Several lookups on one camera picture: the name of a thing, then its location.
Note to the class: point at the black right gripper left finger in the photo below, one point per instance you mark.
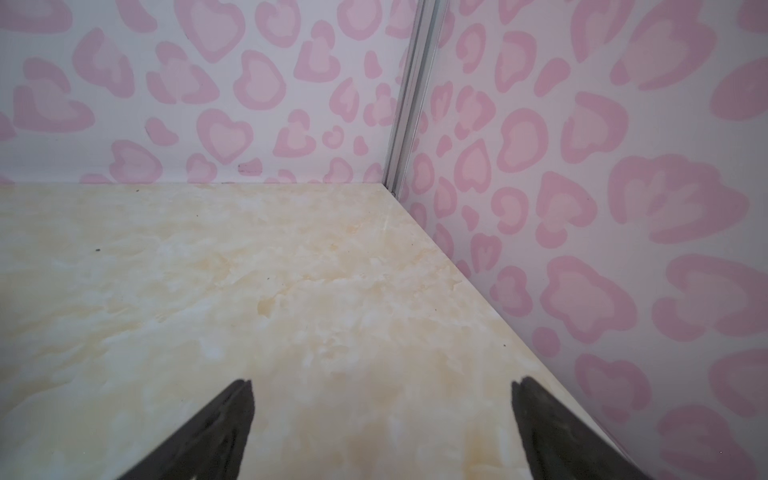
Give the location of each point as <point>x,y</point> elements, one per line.
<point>209,446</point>

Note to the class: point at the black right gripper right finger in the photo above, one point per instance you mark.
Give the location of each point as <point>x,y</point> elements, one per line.
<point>558,444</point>

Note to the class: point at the aluminium corner frame post right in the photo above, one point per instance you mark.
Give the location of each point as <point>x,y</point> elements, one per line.
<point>419,59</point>

